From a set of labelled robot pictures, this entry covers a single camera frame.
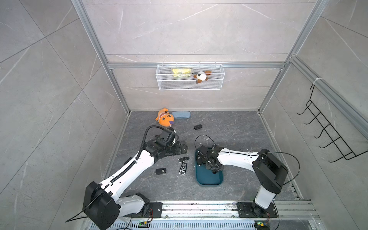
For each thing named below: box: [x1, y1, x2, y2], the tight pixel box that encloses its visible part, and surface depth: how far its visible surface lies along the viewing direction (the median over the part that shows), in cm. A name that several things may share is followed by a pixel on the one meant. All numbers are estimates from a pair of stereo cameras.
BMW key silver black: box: [178, 162, 188, 175], surface depth 89 cm
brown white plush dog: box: [193, 70, 212, 84], surface depth 87 cm
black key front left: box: [155, 167, 167, 175], surface depth 87 cm
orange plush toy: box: [155, 107, 175, 127], surface depth 107 cm
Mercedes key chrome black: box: [177, 156, 190, 163], surface depth 92 cm
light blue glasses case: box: [171, 111, 191, 119], surface depth 116 cm
